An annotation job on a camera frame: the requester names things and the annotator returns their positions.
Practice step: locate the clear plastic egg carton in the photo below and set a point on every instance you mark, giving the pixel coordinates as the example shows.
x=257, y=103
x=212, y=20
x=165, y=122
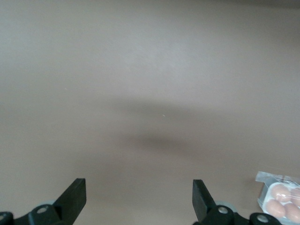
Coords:
x=264, y=178

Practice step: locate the brown egg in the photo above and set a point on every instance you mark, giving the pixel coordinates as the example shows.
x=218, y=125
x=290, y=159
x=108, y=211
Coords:
x=279, y=191
x=293, y=212
x=275, y=208
x=297, y=194

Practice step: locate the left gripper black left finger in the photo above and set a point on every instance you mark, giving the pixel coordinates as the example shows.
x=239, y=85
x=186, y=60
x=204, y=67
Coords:
x=68, y=206

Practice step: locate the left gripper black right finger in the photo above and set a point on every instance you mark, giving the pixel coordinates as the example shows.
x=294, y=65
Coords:
x=206, y=211

